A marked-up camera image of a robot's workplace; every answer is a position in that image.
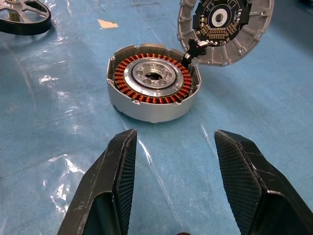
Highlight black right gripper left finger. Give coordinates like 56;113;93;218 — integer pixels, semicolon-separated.
56;129;137;235

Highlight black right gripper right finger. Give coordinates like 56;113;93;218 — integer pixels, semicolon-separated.
214;129;313;235

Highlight silver motor housing copper windings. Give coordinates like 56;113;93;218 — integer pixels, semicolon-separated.
106;43;202;124

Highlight grey round circuit board cover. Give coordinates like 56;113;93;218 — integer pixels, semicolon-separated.
176;0;274;67

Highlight silver spoked motor rotor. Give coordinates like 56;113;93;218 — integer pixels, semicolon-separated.
0;0;52;36

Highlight cream tape piece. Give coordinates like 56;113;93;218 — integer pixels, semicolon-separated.
97;19;119;29

